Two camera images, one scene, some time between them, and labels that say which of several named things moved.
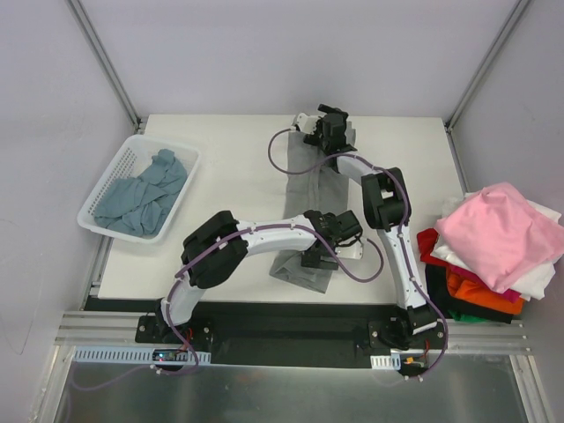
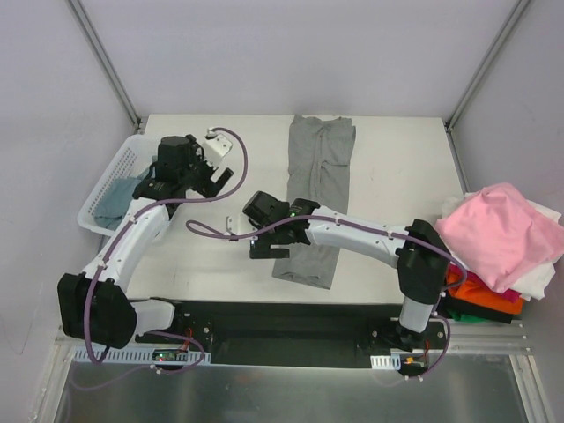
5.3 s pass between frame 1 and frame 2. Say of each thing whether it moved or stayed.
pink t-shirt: stayed
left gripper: moved
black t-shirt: stayed
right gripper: moved
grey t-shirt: stayed
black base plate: stayed
